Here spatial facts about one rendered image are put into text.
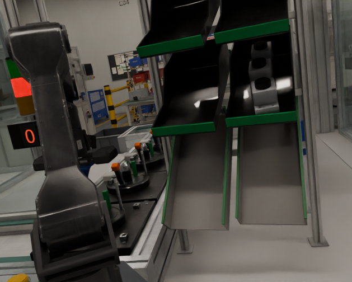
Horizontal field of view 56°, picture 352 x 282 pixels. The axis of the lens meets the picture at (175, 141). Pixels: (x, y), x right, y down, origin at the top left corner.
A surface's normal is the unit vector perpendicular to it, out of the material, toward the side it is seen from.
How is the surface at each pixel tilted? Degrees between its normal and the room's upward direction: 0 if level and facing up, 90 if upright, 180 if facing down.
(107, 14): 90
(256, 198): 45
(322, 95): 90
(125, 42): 90
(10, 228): 90
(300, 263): 0
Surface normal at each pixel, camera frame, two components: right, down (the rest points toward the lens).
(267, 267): -0.16, -0.96
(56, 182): 0.10, -0.54
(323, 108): -0.16, 0.25
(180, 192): -0.35, -0.50
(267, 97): -0.12, 0.63
